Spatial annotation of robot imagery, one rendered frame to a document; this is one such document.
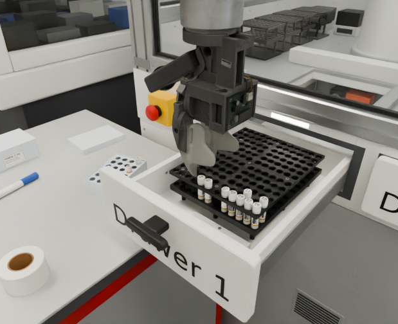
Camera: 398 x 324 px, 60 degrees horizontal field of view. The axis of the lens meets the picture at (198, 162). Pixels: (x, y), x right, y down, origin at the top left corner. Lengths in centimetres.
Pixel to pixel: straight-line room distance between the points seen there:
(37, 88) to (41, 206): 52
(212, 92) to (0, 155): 63
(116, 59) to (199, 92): 94
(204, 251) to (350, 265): 42
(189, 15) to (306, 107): 33
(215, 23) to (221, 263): 28
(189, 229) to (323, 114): 34
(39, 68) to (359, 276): 104
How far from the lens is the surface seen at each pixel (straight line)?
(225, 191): 52
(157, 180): 62
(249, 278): 42
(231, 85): 42
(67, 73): 126
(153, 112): 84
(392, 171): 64
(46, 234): 73
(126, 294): 72
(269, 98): 71
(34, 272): 61
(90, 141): 97
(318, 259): 83
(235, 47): 41
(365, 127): 64
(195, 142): 48
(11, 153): 95
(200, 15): 41
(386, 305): 83
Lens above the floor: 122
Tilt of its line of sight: 32 degrees down
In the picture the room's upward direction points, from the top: straight up
